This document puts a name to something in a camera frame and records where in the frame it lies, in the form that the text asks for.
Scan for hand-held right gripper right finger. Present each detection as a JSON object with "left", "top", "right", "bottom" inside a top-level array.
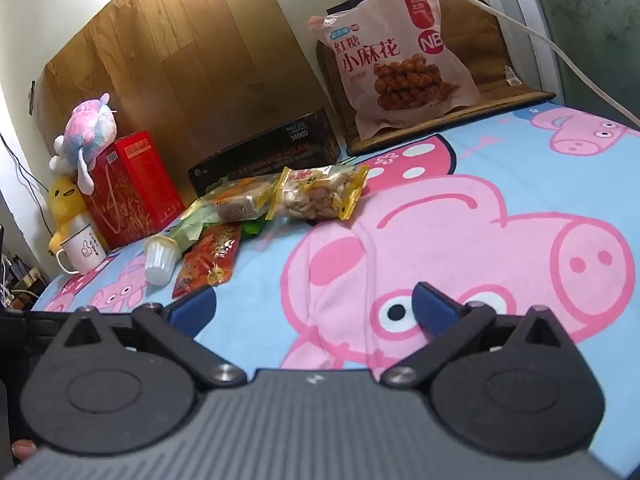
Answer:
[{"left": 381, "top": 282, "right": 581, "bottom": 388}]

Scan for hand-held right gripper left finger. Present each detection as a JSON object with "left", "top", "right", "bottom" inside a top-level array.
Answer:
[{"left": 64, "top": 287, "right": 247, "bottom": 389}]

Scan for red snack packet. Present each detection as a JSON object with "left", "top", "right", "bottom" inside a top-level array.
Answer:
[{"left": 171, "top": 222, "right": 243, "bottom": 300}]

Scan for green snack packet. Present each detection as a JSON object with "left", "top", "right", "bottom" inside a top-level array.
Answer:
[{"left": 165, "top": 195, "right": 266, "bottom": 253}]

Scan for clear packet of brown snack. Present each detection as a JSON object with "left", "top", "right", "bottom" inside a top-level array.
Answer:
[{"left": 192, "top": 172, "right": 283, "bottom": 223}]

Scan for black cardboard box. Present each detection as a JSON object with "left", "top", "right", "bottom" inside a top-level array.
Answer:
[{"left": 187, "top": 107, "right": 341, "bottom": 198}]

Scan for person's left hand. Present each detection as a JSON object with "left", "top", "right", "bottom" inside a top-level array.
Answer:
[{"left": 11, "top": 440, "right": 38, "bottom": 464}]

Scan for white jelly cup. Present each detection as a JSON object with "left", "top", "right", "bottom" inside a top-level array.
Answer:
[{"left": 144, "top": 234, "right": 180, "bottom": 286}]

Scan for printed pig blanket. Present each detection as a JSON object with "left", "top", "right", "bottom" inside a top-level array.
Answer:
[{"left": 37, "top": 102, "right": 640, "bottom": 480}]

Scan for white mug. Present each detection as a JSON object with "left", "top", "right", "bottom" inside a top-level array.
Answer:
[{"left": 55, "top": 225, "right": 108, "bottom": 276}]

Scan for red box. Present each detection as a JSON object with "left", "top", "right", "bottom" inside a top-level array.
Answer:
[{"left": 80, "top": 130, "right": 186, "bottom": 251}]

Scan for yellow-edged nut snack packet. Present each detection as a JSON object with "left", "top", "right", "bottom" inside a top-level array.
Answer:
[{"left": 265, "top": 164, "right": 370, "bottom": 223}]

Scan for yellow plush toy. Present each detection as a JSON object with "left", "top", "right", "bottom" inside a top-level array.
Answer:
[{"left": 47, "top": 175, "right": 108, "bottom": 253}]

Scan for pink and blue plush toy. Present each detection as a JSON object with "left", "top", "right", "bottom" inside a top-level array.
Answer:
[{"left": 48, "top": 92, "right": 118, "bottom": 196}]

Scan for wooden board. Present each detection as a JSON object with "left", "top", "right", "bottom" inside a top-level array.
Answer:
[{"left": 32, "top": 0, "right": 346, "bottom": 201}]

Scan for large pink snack bag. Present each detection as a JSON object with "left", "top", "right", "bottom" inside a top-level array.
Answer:
[{"left": 307, "top": 0, "right": 483, "bottom": 138}]

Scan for brown cushion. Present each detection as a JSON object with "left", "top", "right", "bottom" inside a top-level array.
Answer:
[{"left": 316, "top": 0, "right": 557, "bottom": 157}]

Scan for frosted glass door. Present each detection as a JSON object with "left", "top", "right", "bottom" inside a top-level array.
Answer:
[{"left": 475, "top": 0, "right": 640, "bottom": 126}]

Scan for cluttered cables and plugs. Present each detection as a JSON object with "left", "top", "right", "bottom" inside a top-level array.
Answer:
[{"left": 0, "top": 254, "right": 48, "bottom": 309}]

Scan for black wall cable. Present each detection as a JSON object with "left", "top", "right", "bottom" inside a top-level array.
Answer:
[{"left": 0, "top": 132, "right": 51, "bottom": 202}]

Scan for white cable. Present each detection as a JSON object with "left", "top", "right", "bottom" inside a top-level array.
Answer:
[{"left": 390, "top": 0, "right": 640, "bottom": 127}]

